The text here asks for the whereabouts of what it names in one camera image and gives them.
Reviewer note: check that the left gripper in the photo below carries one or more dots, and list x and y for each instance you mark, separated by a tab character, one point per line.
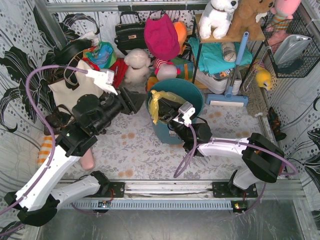
127	101

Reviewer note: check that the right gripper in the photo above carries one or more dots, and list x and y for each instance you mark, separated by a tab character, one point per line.
169	116

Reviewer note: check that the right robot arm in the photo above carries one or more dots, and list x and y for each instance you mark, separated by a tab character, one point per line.
261	157

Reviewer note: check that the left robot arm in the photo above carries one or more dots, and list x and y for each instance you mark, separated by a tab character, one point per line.
38	201

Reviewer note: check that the teal trash bin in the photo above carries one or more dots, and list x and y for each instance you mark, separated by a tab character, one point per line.
188	92

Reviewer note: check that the colorful patterned bag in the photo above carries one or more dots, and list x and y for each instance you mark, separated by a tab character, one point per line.
102	56

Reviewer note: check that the magenta fuzzy bag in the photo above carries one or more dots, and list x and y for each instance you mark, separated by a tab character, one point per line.
161	38

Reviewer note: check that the red cloth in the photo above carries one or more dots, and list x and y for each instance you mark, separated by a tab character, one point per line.
119	68

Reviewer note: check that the white lamb plush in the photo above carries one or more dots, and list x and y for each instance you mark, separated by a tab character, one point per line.
138	63

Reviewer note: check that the pink pig plush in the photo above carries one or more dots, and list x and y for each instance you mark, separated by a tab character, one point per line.
165	69

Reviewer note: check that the rainbow striped cloth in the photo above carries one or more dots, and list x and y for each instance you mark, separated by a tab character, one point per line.
186	67

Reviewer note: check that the black leather handbag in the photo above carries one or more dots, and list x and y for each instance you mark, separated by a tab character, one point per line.
130	36

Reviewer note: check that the teal folded cloth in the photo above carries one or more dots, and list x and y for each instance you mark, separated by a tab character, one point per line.
211	57

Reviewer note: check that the pink cylinder toy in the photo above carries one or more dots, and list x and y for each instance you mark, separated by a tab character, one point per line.
87	161

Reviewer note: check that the orange plush toy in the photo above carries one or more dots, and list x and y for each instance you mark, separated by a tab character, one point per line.
181	31

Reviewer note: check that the yellow duck plush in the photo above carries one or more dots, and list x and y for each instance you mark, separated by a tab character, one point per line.
262	76

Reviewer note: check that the orange checkered towel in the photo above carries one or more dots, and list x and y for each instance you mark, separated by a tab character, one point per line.
45	150

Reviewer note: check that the white husky plush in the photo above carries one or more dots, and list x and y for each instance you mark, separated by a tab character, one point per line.
216	18

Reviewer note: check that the black shelf rack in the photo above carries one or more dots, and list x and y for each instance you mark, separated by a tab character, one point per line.
238	38

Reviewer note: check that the brown dog plush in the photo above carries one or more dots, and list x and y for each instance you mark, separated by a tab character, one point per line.
248	15

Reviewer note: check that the silver pouch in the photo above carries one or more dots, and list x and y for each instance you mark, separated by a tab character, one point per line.
291	48

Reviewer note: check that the pink plush toy top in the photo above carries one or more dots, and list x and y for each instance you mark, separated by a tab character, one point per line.
283	11

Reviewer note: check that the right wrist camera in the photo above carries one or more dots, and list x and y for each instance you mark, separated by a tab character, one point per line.
185	112

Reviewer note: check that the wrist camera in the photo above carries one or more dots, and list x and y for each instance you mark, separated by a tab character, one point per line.
185	112
103	79

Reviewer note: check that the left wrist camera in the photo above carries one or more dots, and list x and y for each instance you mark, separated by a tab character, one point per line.
103	79

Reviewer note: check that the black wire basket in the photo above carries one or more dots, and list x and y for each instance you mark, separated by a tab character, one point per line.
307	60

